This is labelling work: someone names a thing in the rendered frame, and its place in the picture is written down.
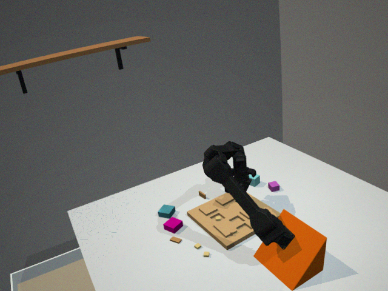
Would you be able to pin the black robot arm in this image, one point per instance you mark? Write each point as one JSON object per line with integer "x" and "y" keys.
{"x": 266, "y": 226}

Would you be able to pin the magenta square block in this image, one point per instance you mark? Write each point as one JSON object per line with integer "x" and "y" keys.
{"x": 173, "y": 225}

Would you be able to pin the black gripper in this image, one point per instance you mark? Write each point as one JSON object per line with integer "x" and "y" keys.
{"x": 242, "y": 176}

